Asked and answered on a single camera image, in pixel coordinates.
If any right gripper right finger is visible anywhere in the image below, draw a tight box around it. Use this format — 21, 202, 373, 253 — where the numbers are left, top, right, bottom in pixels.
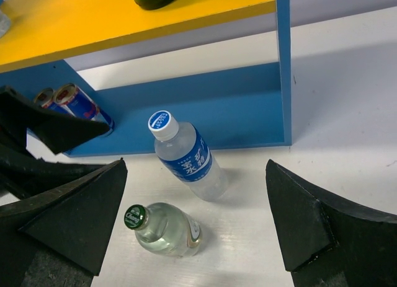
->
266, 160, 396, 286

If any rear clear glass bottle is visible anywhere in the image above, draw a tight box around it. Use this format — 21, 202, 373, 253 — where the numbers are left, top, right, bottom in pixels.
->
123, 203, 202, 257

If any Pocari Sweat bottle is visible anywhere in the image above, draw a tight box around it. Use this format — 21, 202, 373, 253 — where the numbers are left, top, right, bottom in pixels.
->
0, 11, 11, 37
148, 110, 228, 201

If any left Red Bull can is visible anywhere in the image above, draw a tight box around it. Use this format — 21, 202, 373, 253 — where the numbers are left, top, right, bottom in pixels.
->
33, 87, 72, 115

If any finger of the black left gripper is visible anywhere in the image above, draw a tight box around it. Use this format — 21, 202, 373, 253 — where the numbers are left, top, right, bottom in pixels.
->
1, 86, 110, 154
1, 144, 103, 199

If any red bull can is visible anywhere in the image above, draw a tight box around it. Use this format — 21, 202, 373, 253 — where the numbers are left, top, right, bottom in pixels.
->
54, 83, 115, 136
33, 87, 72, 115

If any right Red Bull can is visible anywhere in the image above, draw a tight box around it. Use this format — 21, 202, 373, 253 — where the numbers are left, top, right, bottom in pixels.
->
54, 83, 115, 136

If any blue and yellow shelf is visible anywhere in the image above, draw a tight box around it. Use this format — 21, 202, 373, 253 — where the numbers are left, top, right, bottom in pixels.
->
1, 0, 292, 157

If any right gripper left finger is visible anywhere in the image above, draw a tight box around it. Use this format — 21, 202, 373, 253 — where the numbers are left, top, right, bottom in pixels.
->
1, 159, 127, 286

